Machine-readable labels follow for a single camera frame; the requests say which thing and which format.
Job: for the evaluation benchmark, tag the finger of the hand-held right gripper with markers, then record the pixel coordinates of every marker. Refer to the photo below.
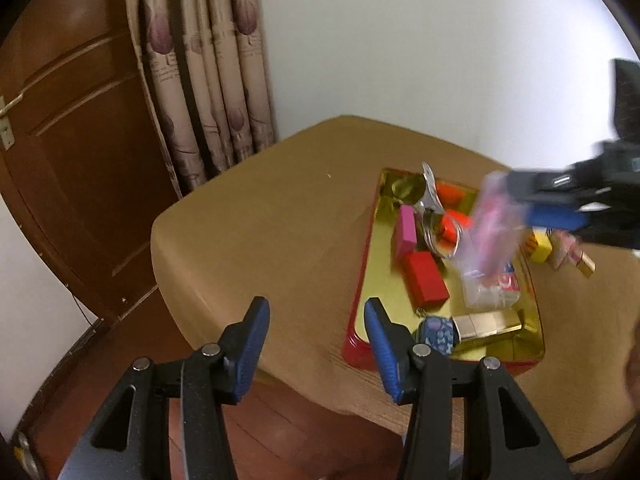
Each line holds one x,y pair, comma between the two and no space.
555,216
545,182

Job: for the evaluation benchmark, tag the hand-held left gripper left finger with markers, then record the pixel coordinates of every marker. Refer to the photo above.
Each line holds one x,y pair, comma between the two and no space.
250,355

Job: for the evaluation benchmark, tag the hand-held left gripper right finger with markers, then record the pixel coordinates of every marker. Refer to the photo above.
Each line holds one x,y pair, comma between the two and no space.
385,355

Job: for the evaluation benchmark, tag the small blue patterned case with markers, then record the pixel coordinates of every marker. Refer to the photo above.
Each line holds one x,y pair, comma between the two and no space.
437,336

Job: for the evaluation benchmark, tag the clear case with pink insert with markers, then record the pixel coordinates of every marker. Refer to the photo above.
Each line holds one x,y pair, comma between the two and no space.
495,225

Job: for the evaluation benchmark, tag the red tin box gold inside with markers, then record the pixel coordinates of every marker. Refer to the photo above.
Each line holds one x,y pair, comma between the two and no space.
390,290

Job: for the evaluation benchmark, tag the red block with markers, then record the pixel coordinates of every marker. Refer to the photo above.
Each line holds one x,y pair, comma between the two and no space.
425,279

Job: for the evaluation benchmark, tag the orange block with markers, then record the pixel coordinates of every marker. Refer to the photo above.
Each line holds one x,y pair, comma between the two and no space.
460,232

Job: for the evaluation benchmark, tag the clear box with blue label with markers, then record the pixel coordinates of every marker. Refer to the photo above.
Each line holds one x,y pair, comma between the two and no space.
492,290

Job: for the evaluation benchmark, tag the magenta block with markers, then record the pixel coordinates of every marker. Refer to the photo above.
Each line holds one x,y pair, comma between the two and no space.
405,234

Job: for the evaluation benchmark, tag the yellow block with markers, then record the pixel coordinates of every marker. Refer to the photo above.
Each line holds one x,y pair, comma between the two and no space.
541,247

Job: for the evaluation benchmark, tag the red and white box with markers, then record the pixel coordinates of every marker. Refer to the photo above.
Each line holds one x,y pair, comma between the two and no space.
570,256

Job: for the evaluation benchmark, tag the brown wooden door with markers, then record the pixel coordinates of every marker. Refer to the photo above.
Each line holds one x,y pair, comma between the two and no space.
85,160

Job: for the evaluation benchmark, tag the beige patterned curtain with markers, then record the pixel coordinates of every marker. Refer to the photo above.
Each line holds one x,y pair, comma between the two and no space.
210,85

